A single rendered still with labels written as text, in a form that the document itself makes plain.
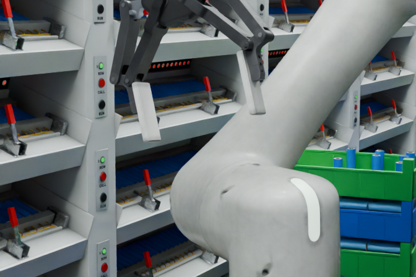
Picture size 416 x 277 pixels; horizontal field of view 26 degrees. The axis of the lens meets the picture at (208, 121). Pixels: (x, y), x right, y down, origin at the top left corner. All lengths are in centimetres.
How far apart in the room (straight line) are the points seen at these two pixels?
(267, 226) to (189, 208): 16
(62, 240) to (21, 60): 37
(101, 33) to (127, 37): 75
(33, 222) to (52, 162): 13
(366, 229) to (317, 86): 62
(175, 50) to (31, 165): 53
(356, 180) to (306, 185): 75
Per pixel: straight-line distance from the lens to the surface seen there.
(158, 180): 212
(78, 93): 177
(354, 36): 123
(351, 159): 192
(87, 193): 179
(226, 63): 239
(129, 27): 105
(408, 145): 370
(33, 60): 165
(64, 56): 172
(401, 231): 176
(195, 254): 230
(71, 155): 175
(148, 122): 103
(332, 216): 102
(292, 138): 118
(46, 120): 178
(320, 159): 197
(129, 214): 197
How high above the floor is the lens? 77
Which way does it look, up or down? 7 degrees down
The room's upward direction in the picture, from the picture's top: straight up
